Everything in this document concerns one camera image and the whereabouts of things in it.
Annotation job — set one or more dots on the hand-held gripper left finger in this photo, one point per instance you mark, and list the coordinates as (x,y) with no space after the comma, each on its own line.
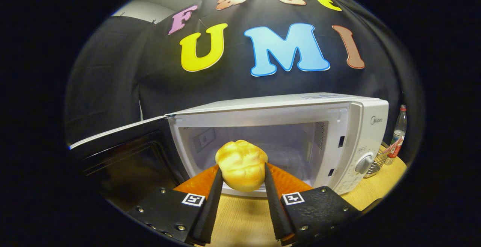
(208,209)

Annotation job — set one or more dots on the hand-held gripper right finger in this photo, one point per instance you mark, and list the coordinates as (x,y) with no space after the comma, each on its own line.
(276,209)

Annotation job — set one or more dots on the yellow bread bun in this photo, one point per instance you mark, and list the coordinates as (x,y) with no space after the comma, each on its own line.
(240,164)

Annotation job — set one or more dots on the white microwave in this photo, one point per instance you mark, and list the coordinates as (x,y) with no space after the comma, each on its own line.
(263,108)

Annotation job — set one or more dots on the red and white striped straw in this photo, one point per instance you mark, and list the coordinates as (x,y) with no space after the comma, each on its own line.
(392,146)

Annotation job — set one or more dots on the clear bottle with red label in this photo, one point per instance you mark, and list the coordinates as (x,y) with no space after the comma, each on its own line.
(398,130)

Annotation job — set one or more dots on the black backdrop cloth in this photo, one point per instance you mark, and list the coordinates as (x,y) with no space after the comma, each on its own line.
(112,70)

